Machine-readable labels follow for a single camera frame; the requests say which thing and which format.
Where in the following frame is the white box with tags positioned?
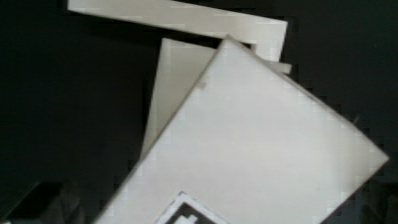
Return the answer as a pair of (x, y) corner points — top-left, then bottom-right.
(95, 39), (390, 224)

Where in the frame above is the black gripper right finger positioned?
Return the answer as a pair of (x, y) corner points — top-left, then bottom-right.
(340, 179), (398, 224)

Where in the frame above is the white cabinet body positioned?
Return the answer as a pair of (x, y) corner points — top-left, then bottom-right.
(68, 0), (292, 154)

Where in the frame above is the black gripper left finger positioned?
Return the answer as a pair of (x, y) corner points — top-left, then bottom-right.
(0, 181), (81, 224)

